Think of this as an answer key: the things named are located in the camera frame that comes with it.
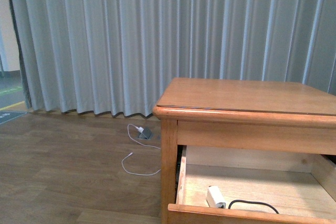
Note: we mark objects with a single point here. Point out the white charger adapter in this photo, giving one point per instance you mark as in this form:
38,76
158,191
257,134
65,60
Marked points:
215,198

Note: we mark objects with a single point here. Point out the wooden drawer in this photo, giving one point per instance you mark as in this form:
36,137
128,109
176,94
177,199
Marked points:
258,187

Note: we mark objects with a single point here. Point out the open metal floor socket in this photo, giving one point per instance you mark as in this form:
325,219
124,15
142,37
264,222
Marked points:
146,134

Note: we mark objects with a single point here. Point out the white plug on floor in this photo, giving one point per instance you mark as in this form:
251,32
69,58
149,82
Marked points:
139,129

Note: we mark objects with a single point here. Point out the grey pleated curtain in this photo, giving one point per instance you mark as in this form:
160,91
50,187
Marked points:
120,55

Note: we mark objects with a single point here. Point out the wooden nightstand cabinet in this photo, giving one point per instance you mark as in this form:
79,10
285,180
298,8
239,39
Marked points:
243,115

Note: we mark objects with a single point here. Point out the grey floor sign mat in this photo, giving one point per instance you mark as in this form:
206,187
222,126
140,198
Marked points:
6,116

